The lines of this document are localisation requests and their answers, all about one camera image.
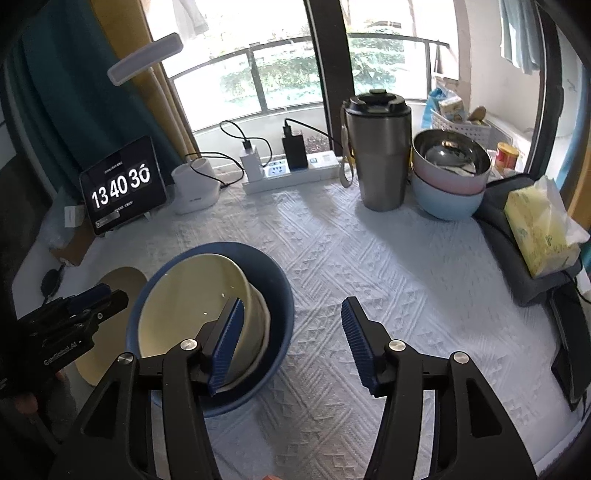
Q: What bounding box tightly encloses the steel tumbler with black lid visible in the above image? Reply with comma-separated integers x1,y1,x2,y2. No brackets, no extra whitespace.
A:
339,89,413,212

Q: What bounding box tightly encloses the person's left hand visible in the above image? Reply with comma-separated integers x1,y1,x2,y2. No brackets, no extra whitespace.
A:
12,392,40,416

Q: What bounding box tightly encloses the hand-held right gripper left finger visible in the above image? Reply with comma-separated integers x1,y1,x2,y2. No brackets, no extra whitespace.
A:
48,296,245,480

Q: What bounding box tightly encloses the hanging light blue towel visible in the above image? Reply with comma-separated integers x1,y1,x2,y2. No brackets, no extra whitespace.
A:
501,0,548,75

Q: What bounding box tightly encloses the beige plate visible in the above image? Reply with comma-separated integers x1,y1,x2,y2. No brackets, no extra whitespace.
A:
76,267,149,386

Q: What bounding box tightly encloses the cream bowl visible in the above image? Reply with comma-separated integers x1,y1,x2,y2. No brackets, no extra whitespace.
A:
139,251,271,393

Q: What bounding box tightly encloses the white charger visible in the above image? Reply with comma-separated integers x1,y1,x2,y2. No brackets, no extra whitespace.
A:
239,141,265,181

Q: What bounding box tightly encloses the dark grey bag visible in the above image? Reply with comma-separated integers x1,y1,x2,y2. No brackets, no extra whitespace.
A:
475,173,591,308

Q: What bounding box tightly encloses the light blue bowl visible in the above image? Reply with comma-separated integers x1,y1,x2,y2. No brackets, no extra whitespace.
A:
410,174,485,221

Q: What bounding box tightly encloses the black charger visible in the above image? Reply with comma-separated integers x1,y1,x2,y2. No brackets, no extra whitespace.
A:
281,131,309,171

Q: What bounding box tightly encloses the white desk lamp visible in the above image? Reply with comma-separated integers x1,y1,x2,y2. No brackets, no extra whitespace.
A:
107,32,221,215

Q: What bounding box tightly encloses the cardboard box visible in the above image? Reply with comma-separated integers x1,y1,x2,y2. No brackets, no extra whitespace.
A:
48,222,95,266

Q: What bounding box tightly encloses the black window frame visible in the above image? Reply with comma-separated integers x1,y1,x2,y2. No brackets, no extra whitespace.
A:
531,0,566,185
305,0,358,155

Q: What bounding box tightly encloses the yellow curtain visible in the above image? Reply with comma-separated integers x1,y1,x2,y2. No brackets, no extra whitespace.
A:
90,0,199,160

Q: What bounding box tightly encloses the yellow tissue pack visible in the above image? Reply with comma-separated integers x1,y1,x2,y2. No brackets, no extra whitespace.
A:
504,175,591,278

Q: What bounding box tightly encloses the black flat device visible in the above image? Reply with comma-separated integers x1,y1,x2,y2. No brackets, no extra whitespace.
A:
549,277,591,411

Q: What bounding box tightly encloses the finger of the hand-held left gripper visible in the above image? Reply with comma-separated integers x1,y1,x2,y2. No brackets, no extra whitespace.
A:
81,289,130,326
68,283,113,312

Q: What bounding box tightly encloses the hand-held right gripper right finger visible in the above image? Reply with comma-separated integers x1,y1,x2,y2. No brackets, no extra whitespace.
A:
341,296,539,480

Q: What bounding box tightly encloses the blue snack bag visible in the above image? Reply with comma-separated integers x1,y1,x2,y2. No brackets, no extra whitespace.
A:
422,88,455,130

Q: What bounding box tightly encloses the white power strip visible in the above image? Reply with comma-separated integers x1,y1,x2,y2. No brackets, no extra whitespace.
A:
242,150,345,195

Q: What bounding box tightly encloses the black charging cable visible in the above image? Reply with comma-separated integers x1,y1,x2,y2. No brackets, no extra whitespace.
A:
284,117,347,160
185,120,252,190

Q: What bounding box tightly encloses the teal curtain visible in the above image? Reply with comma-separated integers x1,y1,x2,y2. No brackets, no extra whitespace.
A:
9,0,181,185

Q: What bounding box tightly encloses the clear plastic bag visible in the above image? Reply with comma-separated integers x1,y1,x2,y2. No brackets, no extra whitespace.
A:
37,185,88,250

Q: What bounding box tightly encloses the tablet showing clock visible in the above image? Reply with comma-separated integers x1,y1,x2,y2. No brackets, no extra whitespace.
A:
78,135,168,237

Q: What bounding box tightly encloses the black round pouch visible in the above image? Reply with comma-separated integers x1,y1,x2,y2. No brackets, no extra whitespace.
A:
41,265,63,303

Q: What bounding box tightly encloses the white plastic basket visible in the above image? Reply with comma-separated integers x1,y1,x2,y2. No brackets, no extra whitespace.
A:
429,108,513,144

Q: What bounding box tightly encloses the balcony railing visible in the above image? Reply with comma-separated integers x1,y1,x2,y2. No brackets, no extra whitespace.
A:
168,34,451,116

